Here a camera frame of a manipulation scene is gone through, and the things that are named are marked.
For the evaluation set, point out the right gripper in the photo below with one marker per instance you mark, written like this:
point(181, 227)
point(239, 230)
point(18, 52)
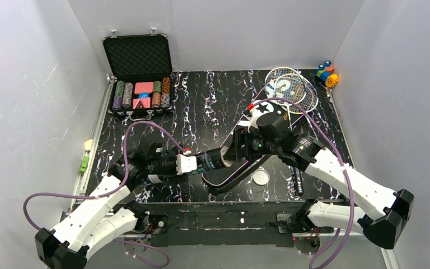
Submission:
point(242, 144)

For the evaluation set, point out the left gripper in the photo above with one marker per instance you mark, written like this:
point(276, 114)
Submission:
point(172, 163)

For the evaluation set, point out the black shuttlecock tube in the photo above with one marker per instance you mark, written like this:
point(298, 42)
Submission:
point(206, 161)

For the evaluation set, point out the white tube lid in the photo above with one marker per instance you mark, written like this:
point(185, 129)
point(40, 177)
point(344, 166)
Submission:
point(260, 176)

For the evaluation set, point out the black racket bag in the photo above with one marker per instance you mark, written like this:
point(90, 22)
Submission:
point(223, 180)

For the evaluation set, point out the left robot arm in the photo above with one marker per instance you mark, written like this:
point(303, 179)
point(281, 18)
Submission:
point(97, 221)

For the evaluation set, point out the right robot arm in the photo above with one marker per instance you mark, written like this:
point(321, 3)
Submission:
point(379, 213)

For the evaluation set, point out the white badminton racket lower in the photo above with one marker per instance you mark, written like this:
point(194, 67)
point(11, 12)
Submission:
point(293, 87)

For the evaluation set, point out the white badminton racket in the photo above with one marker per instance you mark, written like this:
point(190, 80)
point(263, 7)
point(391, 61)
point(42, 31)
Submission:
point(275, 73)
point(293, 87)

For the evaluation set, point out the white badminton racket upper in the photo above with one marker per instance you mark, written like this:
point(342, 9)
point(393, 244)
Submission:
point(275, 73)

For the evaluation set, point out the black poker chip case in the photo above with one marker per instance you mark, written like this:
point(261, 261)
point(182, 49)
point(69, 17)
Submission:
point(141, 66)

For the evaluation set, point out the colourful toy blocks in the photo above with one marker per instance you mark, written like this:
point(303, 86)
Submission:
point(326, 73)

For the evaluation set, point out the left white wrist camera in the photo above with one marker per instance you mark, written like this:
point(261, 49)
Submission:
point(185, 164)

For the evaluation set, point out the beige clip on rail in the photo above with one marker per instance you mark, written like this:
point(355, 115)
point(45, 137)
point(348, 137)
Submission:
point(88, 144)

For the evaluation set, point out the green clip on rail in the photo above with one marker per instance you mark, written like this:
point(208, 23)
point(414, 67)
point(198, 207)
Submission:
point(84, 165)

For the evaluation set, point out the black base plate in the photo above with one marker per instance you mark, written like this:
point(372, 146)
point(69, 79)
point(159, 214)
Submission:
point(220, 223)

